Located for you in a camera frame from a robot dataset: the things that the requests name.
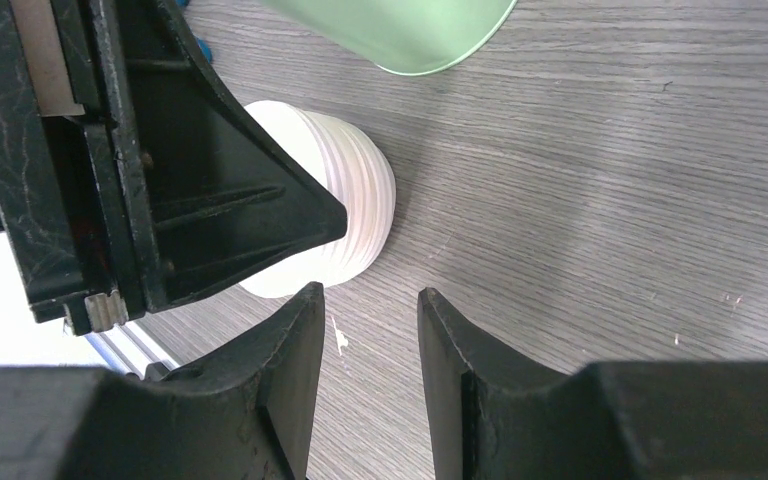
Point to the green straw holder cup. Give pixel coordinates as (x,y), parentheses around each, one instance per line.
(408,38)

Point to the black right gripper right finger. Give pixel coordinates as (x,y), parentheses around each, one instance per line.
(495,413)

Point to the white cup lid stack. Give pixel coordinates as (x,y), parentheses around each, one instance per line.
(344,160)

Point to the red blue toy car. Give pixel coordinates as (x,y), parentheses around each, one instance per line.
(204,47)

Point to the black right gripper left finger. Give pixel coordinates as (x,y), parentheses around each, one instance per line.
(242,411)

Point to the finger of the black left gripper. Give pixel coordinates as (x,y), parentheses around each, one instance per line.
(131,179)

